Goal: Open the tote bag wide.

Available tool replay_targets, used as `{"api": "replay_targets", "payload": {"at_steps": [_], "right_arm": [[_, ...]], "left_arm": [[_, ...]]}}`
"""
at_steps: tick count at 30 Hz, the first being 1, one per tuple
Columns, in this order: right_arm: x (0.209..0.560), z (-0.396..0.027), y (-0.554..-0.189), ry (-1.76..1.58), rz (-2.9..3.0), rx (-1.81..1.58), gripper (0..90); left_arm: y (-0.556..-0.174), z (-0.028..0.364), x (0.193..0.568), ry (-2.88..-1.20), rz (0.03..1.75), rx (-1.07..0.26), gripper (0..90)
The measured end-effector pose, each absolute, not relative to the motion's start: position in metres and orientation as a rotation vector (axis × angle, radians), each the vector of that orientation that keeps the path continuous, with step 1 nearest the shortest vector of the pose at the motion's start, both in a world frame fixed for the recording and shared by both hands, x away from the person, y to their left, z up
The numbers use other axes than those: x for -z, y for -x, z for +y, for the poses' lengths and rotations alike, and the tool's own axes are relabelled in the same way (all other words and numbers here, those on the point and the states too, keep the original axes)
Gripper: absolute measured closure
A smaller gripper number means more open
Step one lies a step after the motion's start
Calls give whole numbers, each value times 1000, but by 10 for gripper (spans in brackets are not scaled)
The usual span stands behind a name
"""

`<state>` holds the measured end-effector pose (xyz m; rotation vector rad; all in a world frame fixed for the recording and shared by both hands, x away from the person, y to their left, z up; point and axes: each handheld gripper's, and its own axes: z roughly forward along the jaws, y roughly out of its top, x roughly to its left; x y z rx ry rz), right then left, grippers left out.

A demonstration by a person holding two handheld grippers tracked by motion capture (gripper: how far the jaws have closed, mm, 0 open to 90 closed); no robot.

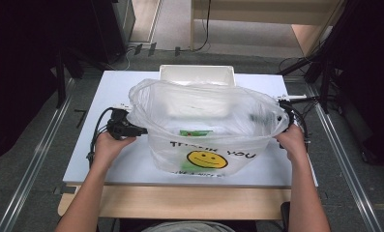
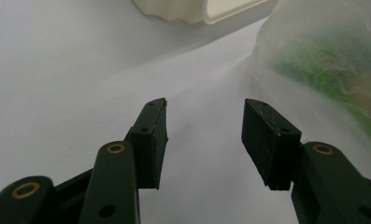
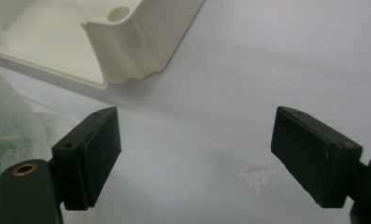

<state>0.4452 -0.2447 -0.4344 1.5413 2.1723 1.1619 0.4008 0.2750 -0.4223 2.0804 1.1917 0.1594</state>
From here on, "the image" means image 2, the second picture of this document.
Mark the white plastic bin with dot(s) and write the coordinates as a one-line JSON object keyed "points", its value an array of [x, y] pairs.
{"points": [[180, 11]]}

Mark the green snack packet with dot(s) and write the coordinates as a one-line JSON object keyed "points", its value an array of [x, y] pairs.
{"points": [[326, 65]]}

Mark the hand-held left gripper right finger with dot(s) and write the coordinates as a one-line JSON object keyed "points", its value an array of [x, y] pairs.
{"points": [[268, 146]]}

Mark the clear plastic bag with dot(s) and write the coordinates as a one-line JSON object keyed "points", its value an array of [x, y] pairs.
{"points": [[298, 102]]}

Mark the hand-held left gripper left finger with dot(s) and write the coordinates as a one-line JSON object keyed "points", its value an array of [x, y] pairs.
{"points": [[150, 140]]}

